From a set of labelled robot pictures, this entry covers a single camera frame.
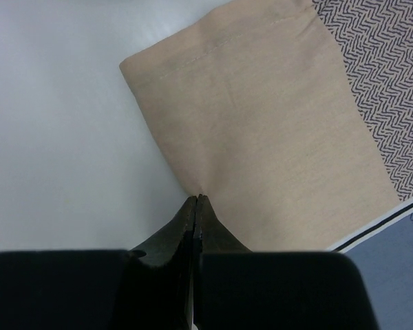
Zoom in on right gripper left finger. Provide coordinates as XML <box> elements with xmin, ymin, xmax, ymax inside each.
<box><xmin>129</xmin><ymin>197</ymin><xmax>197</xmax><ymax>329</ymax></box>

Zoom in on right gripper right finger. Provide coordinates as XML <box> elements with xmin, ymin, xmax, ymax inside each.
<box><xmin>193</xmin><ymin>195</ymin><xmax>251</xmax><ymax>329</ymax></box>

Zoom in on blue beige cloth placemat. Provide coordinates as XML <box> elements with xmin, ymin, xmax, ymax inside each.
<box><xmin>118</xmin><ymin>0</ymin><xmax>413</xmax><ymax>272</ymax></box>

